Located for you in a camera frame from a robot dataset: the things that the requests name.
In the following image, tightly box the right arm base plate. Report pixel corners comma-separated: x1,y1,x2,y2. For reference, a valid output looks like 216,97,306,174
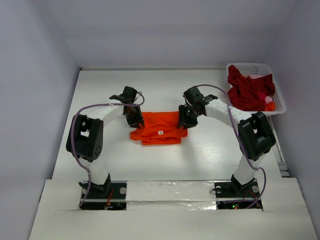
210,180,263,210

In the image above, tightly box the orange t-shirt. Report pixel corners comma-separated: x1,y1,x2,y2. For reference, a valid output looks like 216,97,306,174
130,111,188,146

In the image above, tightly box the dark red t-shirt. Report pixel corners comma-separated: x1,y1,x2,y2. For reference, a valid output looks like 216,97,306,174
227,65,276,112

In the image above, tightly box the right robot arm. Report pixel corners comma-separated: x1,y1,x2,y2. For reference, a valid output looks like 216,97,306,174
177,85,276,196

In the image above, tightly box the white plastic laundry basket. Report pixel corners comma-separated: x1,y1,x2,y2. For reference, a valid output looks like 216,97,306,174
226,63,286,116

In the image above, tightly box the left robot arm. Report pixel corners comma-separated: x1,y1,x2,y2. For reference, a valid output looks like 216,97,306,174
66,86,145,198

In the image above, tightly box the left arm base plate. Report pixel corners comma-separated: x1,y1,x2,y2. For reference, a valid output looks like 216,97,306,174
80,181,127,211

